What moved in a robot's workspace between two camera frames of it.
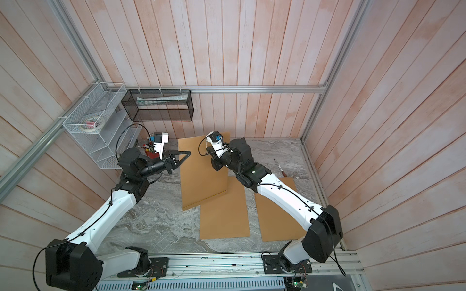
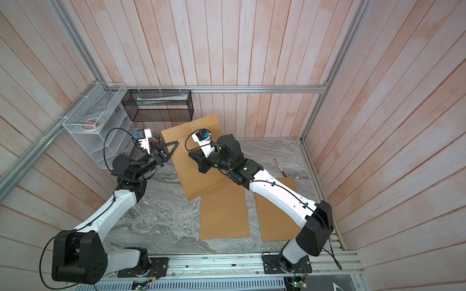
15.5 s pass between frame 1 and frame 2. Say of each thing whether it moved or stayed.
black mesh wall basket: stayed
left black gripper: moved
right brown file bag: stayed
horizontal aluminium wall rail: stayed
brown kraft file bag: moved
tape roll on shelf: stayed
